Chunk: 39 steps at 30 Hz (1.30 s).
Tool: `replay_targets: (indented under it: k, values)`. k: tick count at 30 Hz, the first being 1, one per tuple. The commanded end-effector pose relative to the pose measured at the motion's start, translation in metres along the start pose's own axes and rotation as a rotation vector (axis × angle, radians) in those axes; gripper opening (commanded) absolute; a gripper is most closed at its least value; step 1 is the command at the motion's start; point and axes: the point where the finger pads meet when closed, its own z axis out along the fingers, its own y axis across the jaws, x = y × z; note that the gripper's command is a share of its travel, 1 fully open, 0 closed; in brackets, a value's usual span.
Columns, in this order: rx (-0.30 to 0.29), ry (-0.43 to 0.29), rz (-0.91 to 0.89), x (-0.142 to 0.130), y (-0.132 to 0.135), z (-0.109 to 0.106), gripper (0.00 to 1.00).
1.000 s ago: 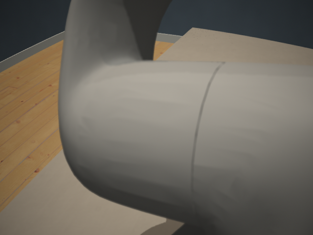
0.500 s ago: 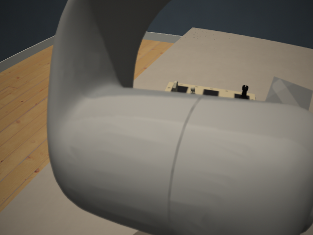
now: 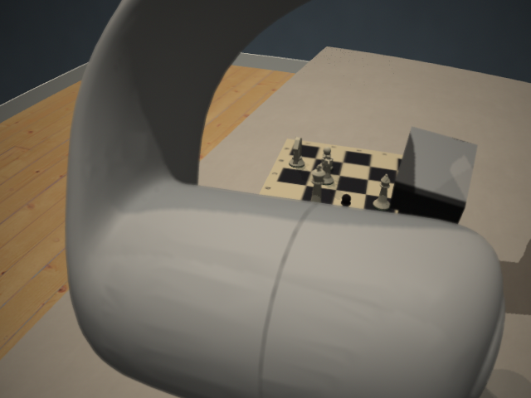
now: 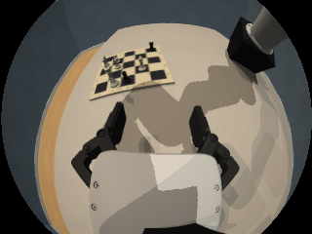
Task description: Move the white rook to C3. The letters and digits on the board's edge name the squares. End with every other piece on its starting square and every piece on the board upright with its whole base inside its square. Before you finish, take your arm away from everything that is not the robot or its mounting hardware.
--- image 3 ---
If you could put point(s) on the chessboard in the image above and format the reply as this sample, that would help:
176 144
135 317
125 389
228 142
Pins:
357 172

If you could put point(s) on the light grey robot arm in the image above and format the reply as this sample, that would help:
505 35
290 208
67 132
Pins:
203 292

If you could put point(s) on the white chess king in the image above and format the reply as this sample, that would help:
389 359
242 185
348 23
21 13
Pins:
317 180

